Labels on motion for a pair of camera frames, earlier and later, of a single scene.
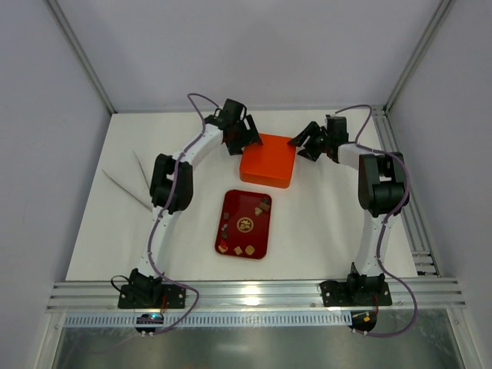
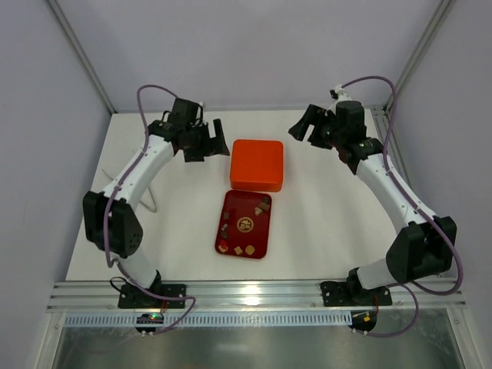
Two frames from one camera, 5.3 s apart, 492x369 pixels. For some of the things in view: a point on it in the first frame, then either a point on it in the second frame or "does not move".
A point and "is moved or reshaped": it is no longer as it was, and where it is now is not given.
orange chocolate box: (265, 180) -> (256, 185)
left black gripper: (238, 133) -> (205, 142)
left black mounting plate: (176, 296) does not move
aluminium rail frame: (412, 294) does not move
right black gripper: (315, 139) -> (315, 127)
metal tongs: (130, 193) does not move
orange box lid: (275, 157) is moved or reshaped
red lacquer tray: (244, 224) does not move
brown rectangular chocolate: (264, 206) does not move
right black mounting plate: (340, 294) does not move
